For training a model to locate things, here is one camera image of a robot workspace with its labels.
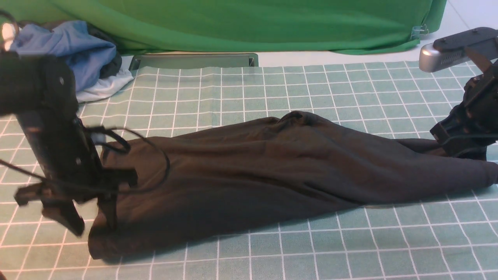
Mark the green checkered tablecloth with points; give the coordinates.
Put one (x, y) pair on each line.
(449, 238)

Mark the green backdrop cloth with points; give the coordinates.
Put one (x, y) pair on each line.
(352, 27)

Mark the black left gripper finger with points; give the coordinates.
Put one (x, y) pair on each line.
(107, 203)
(64, 213)

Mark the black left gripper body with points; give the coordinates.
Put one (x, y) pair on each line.
(69, 160)

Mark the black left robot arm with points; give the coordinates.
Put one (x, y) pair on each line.
(40, 92)

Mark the metal binder clip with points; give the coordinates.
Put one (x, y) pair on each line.
(419, 31)

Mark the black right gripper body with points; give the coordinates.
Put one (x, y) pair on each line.
(472, 125)

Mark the dark gray long-sleeved shirt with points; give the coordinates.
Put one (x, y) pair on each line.
(254, 174)

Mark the white crumpled garment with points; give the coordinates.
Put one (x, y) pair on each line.
(104, 88)

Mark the blue crumpled garment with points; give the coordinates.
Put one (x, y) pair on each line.
(83, 53)

